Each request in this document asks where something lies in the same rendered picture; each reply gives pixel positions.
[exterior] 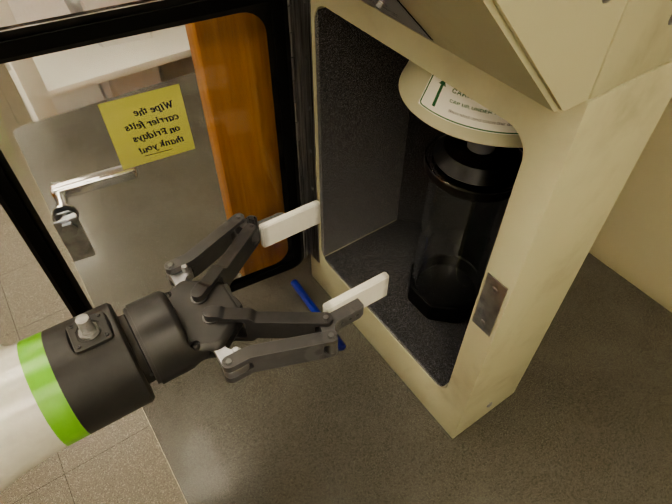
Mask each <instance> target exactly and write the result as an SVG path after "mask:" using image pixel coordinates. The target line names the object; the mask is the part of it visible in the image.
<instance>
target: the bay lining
mask: <svg viewBox="0 0 672 504"><path fill-rule="evenodd" d="M315 50H316V83H317V116H318V149H319V182H320V215H321V248H322V252H323V255H324V256H326V255H328V254H330V253H332V252H334V251H336V250H338V249H340V248H342V247H344V246H346V245H348V244H350V243H351V242H353V241H355V240H357V239H359V238H361V237H363V236H365V235H367V234H369V233H371V232H373V231H375V230H377V229H379V228H381V227H383V226H385V225H387V224H389V223H391V222H393V221H395V220H396V219H397V220H404V221H412V222H420V223H421V220H422V214H423V208H424V202H425V197H426V191H427V185H428V179H429V178H428V177H427V175H426V173H425V170H424V155H425V150H426V147H427V145H428V143H429V142H430V141H431V140H432V139H433V138H434V137H436V136H437V135H439V134H441V133H443V132H441V131H439V130H437V129H435V128H433V127H431V126H429V125H428V124H426V123H425V122H423V121H422V120H421V119H419V118H418V117H417V116H416V115H415V114H414V113H412V112H411V111H410V110H409V108H408V107H407V106H406V105H405V103H404V102H403V100H402V98H401V96H400V92H399V86H398V84H399V78H400V75H401V73H402V71H403V69H404V68H405V66H406V65H407V63H408V61H409V59H407V58H406V57H404V56H402V55H401V54H399V53H398V52H396V51H394V50H393V49H391V48H390V47H388V46H386V45H385V44H383V43H382V42H380V41H378V40H377V39H375V38H374V37H372V36H370V35H369V34H367V33H366V32H364V31H362V30H361V29H359V28H358V27H356V26H354V25H353V24H351V23H350V22H348V21H346V20H345V19H343V18H342V17H340V16H339V15H337V14H335V13H334V12H332V11H331V10H329V9H327V8H326V7H325V8H321V9H318V10H317V12H316V15H315Z"/></svg>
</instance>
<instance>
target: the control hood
mask: <svg viewBox="0 0 672 504"><path fill-rule="evenodd" d="M399 1H400V3H401V4H402V5H403V6H404V7H405V8H406V9H407V11H408V12H409V13H410V14H411V15H412V16H413V18H414V19H415V20H416V21H417V22H418V23H419V24H420V26H421V27H422V28H423V29H424V30H425V31H426V32H427V34H428V35H429V36H430V37H431V38H432V39H433V40H432V41H431V40H430V39H428V38H426V37H424V36H423V35H421V34H419V33H417V32H416V31H414V30H412V29H411V30H412V31H414V32H416V33H417V34H419V35H421V36H423V37H424V38H426V39H428V40H430V41H431V42H433V43H435V44H437V45H438V46H440V47H442V48H444V49H445V50H447V51H449V52H450V53H452V54H454V55H456V56H457V57H459V58H461V59H463V60H464V61H466V62H468V63H470V64H471V65H473V66H475V67H477V68H478V69H480V70H482V71H483V72H485V73H487V74H489V75H490V76H492V77H494V78H496V79H497V80H499V81H501V82H503V83H504V84H506V85H508V86H509V87H511V88H513V89H515V90H516V91H518V92H520V93H522V94H523V95H525V96H527V97H529V98H530V99H532V100H534V101H536V102H537V103H539V104H541V105H542V106H544V107H546V108H548V109H549V110H551V111H553V112H556V111H557V112H559V113H560V112H562V111H565V110H567V109H570V108H572V107H574V106H576V105H578V104H580V103H582V102H584V101H586V100H588V97H589V95H590V92H591V90H592V87H593V85H594V83H595V80H596V78H597V75H598V73H599V70H600V68H601V65H602V63H603V60H604V58H605V55H606V53H607V50H608V48H609V45H610V43H611V40H612V38H613V35H614V33H615V30H616V28H617V25H618V23H619V20H620V18H621V15H622V13H623V10H624V8H625V5H626V3H627V0H399Z"/></svg>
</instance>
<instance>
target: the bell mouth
mask: <svg viewBox="0 0 672 504"><path fill-rule="evenodd" d="M398 86H399V92H400V96H401V98H402V100H403V102H404V103H405V105H406V106H407V107H408V108H409V110H410V111H411V112H412V113H414V114H415V115H416V116H417V117H418V118H419V119H421V120H422V121H423V122H425V123H426V124H428V125H429V126H431V127H433V128H435V129H437V130H439V131H441V132H443V133H445V134H447V135H450V136H453V137H455V138H458V139H462V140H465V141H469V142H473V143H477V144H482V145H488V146H495V147H507V148H523V145H522V142H521V138H520V136H519V134H518V132H517V131H516V129H515V128H514V127H513V126H512V125H511V124H510V123H509V122H507V121H506V120H504V119H503V118H501V117H500V116H498V115H496V114H495V113H493V112H492V111H490V110H488V109H487V108H485V107H484V106H482V105H481V104H479V103H477V102H476V101H474V100H473V99H471V98H469V97H468V96H466V95H465V94H463V93H461V92H460V91H458V90H457V89H455V88H453V87H452V86H450V85H449V84H447V83H445V82H444V81H442V80H441V79H439V78H437V77H436V76H434V75H433V74H431V73H429V72H428V71H426V70H425V69H423V68H421V67H420V66H418V65H417V64H415V63H413V62H412V61H410V60H409V61H408V63H407V65H406V66H405V68H404V69H403V71H402V73H401V75H400V78H399V84H398Z"/></svg>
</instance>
